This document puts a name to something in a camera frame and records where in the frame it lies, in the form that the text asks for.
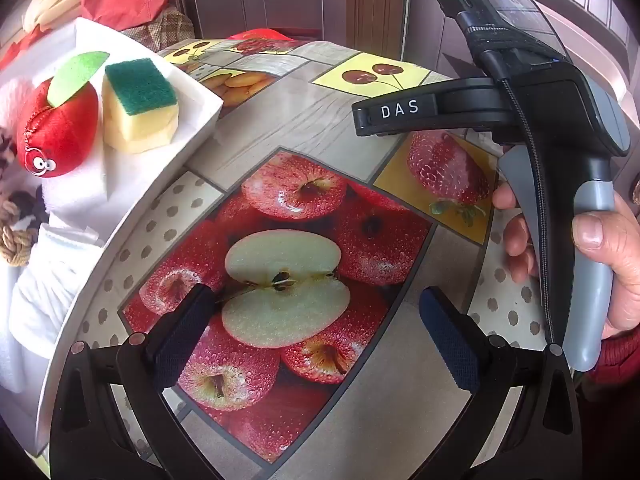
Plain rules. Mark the person's right forearm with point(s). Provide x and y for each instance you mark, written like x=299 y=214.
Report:
x=617 y=355

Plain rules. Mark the person's right hand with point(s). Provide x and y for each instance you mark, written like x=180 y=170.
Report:
x=625 y=260

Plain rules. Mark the white foam sheet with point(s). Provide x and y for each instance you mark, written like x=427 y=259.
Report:
x=35 y=310

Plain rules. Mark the red gift bag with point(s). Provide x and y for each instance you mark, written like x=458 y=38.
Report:
x=20 y=47

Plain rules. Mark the red plastic bag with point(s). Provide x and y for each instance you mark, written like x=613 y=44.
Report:
x=260 y=35

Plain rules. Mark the brown panelled door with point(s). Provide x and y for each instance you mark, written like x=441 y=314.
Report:
x=300 y=0

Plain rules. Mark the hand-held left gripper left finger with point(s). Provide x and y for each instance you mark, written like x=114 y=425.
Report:
x=182 y=340

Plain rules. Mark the red apple plush toy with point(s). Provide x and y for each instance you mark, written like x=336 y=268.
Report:
x=55 y=130

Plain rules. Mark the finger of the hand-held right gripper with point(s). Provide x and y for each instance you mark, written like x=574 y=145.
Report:
x=400 y=110

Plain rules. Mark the yellow sponge with green scourer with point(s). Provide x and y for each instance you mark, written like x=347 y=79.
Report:
x=140 y=120

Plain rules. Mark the white cardboard box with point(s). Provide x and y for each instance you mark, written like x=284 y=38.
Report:
x=197 y=97

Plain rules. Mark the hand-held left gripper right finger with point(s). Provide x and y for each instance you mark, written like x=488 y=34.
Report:
x=452 y=345

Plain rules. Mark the beige braided scrunchie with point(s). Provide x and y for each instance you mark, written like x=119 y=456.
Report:
x=17 y=245

